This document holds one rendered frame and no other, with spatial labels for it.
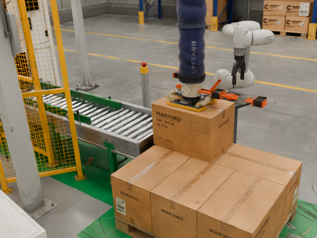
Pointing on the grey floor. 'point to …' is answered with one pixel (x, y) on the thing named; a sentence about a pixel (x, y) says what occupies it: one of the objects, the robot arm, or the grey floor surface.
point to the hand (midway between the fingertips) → (238, 80)
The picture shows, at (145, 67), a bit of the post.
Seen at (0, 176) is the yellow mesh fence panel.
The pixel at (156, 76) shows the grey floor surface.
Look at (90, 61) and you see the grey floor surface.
